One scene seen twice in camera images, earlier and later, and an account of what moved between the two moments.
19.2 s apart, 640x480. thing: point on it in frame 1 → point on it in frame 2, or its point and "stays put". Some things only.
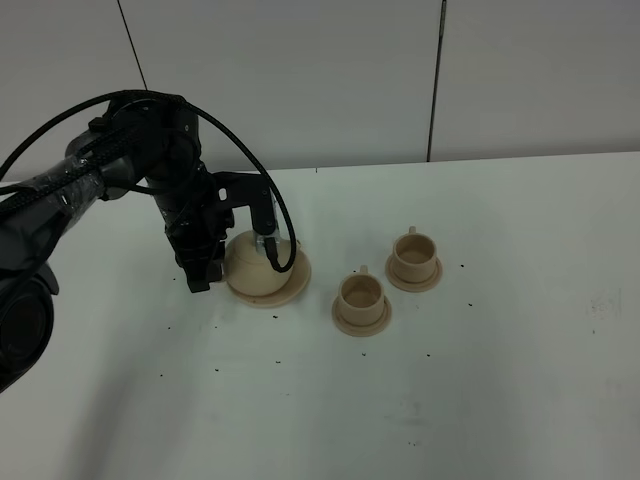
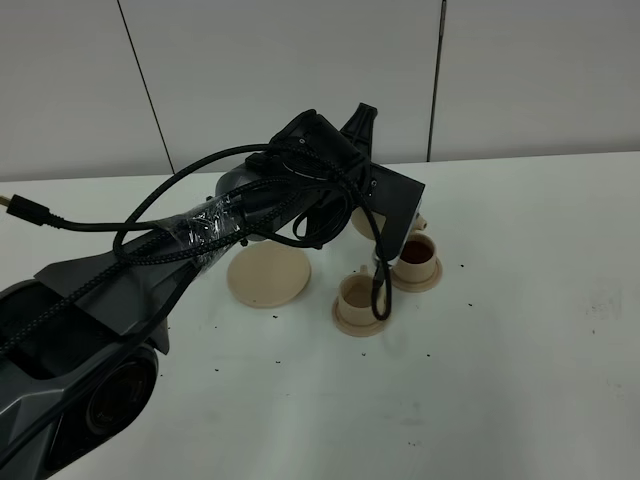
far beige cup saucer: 413,287 stays put
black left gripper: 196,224 → 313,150
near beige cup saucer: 359,331 stays put
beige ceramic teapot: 250,271 → 363,226
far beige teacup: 414,256 stays put
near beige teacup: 361,298 stays put
